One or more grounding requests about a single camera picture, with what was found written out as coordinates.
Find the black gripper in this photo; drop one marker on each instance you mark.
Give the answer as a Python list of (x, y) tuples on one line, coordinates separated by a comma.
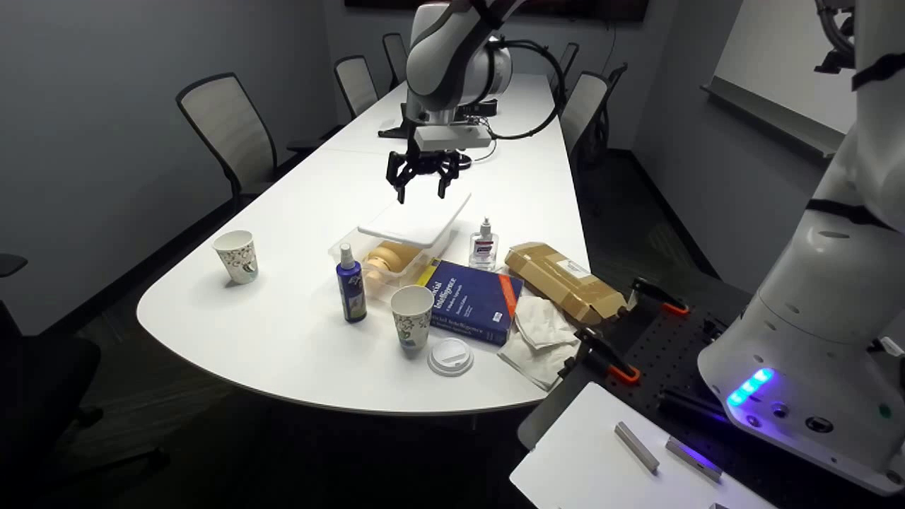
[(431, 160)]

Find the clear plastic lidded container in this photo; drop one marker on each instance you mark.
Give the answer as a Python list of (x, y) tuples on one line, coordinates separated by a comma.
[(406, 249)]

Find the clear spray bottle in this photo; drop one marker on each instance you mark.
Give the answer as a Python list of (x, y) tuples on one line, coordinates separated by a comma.
[(483, 246)]

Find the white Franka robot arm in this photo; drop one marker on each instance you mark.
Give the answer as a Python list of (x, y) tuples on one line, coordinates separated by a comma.
[(828, 283)]

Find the blue bottle white cap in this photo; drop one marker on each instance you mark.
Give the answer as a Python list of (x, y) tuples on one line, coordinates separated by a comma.
[(351, 286)]

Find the white plastic cup lid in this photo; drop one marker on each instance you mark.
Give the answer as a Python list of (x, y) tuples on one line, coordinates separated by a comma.
[(451, 358)]

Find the tan bread roll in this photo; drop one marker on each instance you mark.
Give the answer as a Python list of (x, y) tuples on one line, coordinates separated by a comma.
[(396, 258)]

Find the grey mesh office chair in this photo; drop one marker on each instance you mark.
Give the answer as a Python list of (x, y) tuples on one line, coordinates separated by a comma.
[(393, 55), (584, 108), (355, 87), (228, 123)]

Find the blue hardcover book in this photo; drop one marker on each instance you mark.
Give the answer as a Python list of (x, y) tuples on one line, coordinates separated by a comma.
[(471, 303)]

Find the patterned paper cup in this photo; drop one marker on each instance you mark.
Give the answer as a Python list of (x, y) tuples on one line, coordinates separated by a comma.
[(411, 320), (239, 256)]

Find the brown cardboard box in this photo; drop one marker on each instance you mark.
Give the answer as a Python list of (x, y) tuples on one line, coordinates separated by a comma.
[(567, 283)]

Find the white paper napkin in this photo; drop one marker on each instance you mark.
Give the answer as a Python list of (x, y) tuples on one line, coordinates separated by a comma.
[(541, 330)]

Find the orange black clamp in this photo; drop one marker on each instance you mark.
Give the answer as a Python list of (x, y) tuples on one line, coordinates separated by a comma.
[(660, 297), (609, 358)]

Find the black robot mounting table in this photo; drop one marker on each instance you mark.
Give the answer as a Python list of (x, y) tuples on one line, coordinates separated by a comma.
[(667, 364)]

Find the white board sheet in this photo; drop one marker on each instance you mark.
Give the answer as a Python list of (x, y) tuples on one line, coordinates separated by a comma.
[(594, 463)]

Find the grey marker pen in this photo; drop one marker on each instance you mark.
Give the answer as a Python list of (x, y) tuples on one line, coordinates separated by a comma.
[(638, 447), (693, 458)]

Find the white wall whiteboard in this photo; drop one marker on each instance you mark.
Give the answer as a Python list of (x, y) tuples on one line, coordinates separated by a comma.
[(782, 65)]

